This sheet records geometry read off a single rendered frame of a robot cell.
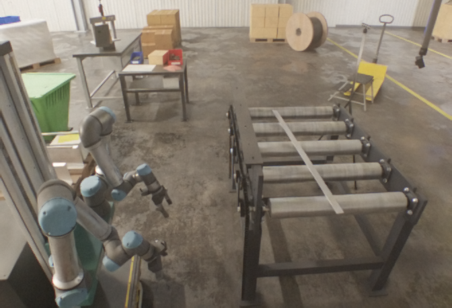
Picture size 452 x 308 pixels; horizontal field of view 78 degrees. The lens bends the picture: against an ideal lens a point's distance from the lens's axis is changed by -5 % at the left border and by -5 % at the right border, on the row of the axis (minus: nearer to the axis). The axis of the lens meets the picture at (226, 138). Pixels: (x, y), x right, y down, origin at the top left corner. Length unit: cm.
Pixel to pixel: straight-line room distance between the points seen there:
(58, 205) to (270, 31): 864
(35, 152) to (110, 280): 97
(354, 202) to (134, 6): 1121
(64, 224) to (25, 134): 59
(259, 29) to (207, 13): 318
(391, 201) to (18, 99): 194
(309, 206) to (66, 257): 117
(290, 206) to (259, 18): 794
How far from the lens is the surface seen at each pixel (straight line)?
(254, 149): 157
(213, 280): 240
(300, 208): 166
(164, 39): 739
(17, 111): 155
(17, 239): 186
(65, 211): 111
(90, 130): 160
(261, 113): 260
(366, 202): 180
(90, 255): 177
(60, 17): 1315
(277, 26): 931
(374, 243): 242
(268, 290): 238
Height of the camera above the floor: 202
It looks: 31 degrees down
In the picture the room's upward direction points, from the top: straight up
